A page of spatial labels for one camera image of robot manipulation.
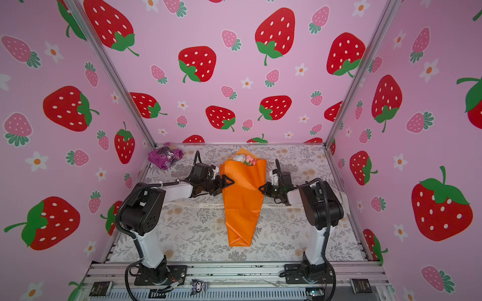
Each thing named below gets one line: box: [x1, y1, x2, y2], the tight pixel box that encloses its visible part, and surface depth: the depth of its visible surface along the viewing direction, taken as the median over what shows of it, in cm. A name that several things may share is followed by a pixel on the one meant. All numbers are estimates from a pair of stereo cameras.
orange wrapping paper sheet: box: [219, 147, 267, 248], surface depth 95 cm
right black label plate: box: [350, 278, 373, 294], surface depth 71 cm
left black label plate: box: [89, 280, 113, 297], surface depth 71 cm
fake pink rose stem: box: [245, 154, 258, 167], surface depth 109 cm
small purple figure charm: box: [189, 278, 208, 296], surface depth 71 cm
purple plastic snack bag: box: [147, 141, 184, 170], surface depth 110 cm
